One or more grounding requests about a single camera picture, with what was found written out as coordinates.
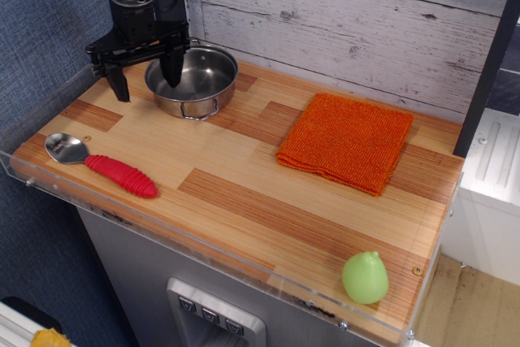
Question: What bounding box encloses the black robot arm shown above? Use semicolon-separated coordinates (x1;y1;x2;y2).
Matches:
86;0;190;102

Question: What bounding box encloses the grey toy fridge cabinet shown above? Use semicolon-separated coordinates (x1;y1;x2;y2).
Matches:
79;210;371;346

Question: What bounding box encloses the red handled metal spoon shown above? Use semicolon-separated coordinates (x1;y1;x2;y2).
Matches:
45;132;158;198

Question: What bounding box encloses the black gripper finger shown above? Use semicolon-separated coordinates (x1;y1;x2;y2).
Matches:
106;64;130;102
159;46;185;88

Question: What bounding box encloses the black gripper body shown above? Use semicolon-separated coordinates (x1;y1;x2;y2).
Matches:
87;0;189;76

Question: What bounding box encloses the dark grey right post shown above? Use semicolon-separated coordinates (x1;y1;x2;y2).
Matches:
453;0;519;158

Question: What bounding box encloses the green plastic pear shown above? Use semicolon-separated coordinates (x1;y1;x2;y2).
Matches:
342;251;389;305

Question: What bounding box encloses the silver metal pot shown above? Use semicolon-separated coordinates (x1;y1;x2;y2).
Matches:
145;45;239;120

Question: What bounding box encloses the yellow object at corner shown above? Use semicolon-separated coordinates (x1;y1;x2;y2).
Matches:
29;328;73;347

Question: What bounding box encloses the orange knitted cloth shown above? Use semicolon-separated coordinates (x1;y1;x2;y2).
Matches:
275;93;413;196

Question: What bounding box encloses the silver dispenser button panel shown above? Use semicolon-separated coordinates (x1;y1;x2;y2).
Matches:
167;277;267;346

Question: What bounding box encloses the clear acrylic table guard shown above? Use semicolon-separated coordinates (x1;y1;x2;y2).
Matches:
0;13;465;344

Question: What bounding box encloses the white ribbed side counter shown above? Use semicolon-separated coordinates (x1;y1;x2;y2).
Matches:
441;109;519;284

